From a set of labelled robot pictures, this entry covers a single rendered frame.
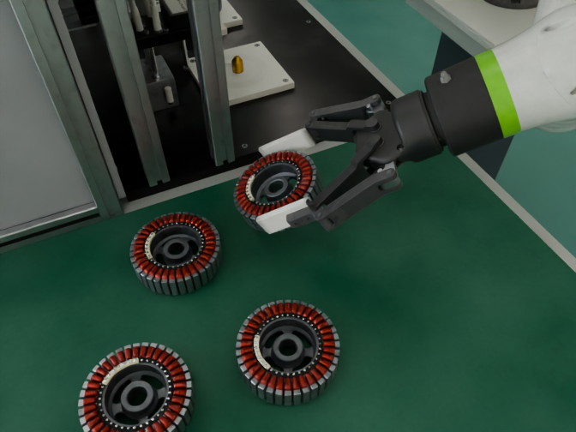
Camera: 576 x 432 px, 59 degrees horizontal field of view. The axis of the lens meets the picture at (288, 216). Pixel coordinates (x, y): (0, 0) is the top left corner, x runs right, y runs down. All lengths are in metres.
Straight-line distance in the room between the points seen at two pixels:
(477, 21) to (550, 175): 1.01
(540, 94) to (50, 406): 0.59
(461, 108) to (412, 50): 2.05
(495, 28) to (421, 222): 0.55
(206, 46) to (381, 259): 0.34
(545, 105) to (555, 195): 1.46
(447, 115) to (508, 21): 0.67
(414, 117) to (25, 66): 0.41
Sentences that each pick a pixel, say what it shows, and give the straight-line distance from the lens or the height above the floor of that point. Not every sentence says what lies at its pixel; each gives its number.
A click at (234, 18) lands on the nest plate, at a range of 1.09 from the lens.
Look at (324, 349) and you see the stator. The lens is 0.56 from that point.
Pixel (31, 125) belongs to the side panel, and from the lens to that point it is 0.65.
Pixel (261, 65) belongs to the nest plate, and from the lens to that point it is 0.94.
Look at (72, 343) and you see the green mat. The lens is 0.65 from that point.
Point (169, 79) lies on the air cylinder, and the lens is 0.85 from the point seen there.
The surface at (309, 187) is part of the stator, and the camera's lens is 0.61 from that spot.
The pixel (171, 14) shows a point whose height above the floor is 0.92.
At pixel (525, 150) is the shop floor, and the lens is 2.14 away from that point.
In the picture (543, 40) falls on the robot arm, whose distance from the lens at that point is 0.55.
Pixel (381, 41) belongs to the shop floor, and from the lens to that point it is 2.62.
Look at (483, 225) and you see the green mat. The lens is 0.75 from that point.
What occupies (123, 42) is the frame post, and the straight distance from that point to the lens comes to 0.62.
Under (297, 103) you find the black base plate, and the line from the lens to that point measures 0.87.
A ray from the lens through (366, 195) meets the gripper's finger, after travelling 0.55.
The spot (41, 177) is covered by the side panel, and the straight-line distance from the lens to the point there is 0.70.
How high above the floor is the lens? 1.28
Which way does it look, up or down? 49 degrees down
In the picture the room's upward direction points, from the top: straight up
